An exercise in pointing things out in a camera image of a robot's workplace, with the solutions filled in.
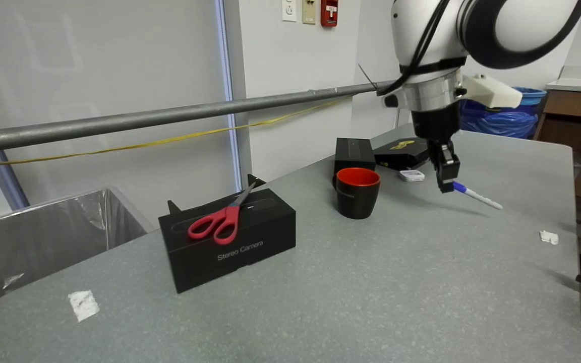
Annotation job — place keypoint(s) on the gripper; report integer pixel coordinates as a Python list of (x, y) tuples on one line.
[(437, 123)]

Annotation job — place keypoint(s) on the blue and white pen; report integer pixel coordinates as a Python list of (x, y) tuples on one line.
[(477, 196)]

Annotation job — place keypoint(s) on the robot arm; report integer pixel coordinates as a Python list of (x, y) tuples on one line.
[(421, 30)]

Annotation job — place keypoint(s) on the red and black mug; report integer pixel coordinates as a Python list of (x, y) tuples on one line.
[(356, 199)]

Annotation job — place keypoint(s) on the flat black box gold print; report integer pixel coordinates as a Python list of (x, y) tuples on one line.
[(401, 151)]

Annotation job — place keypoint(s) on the small white packet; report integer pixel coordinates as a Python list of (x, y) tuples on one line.
[(412, 175)]

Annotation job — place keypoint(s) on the blue bin with blue liner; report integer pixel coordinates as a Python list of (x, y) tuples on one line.
[(502, 123)]

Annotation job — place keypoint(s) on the small black box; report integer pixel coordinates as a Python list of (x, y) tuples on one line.
[(353, 154)]

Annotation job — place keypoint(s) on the wooden desk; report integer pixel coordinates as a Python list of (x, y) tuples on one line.
[(580, 111)]

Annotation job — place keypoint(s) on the red fire alarm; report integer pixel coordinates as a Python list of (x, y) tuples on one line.
[(329, 12)]

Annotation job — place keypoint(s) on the crumpled white paper scrap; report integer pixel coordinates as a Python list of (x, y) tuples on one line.
[(548, 237)]

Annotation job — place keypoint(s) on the grey metal pole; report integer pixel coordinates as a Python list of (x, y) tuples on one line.
[(119, 122)]

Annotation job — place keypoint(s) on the white tape piece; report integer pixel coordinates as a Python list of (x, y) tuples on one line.
[(83, 305)]

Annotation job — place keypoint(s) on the grey bin with clear liner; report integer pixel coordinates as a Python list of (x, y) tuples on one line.
[(43, 242)]

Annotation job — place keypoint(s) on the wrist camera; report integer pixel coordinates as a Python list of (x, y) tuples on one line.
[(391, 101)]

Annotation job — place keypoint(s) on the beige wall switch plate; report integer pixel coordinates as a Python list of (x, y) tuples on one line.
[(308, 11)]

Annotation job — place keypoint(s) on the white wall socket plate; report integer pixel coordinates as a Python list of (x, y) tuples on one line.
[(289, 10)]

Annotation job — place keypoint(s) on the large black camera box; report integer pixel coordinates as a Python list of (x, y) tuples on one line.
[(240, 247)]

